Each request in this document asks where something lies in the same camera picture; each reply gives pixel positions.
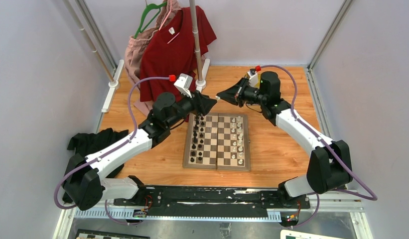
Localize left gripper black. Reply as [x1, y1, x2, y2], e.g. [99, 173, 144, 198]
[166, 88, 216, 128]

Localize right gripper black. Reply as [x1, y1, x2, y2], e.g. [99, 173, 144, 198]
[217, 77, 267, 108]

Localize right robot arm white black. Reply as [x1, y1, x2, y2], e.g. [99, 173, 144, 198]
[217, 71, 353, 208]

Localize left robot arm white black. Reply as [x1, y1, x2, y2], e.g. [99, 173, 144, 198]
[58, 91, 217, 211]

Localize wooden chess board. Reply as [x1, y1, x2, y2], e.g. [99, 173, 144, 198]
[183, 113, 251, 171]

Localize black chess pieces row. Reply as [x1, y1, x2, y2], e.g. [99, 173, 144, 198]
[190, 115, 205, 164]

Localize white rack base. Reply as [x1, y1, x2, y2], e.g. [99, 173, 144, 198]
[192, 56, 210, 92]

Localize red t-shirt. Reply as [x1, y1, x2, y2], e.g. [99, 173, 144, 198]
[139, 5, 217, 102]

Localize pink garment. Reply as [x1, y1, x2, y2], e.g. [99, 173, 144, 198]
[124, 0, 180, 113]

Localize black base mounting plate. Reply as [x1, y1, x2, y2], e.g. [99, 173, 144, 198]
[111, 185, 310, 218]

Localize green clothes hanger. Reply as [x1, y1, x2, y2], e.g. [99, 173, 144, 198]
[133, 1, 167, 39]

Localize black cloth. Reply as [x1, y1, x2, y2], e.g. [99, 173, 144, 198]
[62, 128, 129, 203]

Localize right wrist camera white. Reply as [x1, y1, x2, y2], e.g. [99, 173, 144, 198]
[248, 68, 261, 88]

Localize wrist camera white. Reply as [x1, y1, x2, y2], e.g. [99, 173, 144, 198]
[174, 73, 193, 99]
[248, 68, 261, 88]

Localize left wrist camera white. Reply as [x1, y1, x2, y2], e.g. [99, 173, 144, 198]
[174, 73, 193, 99]

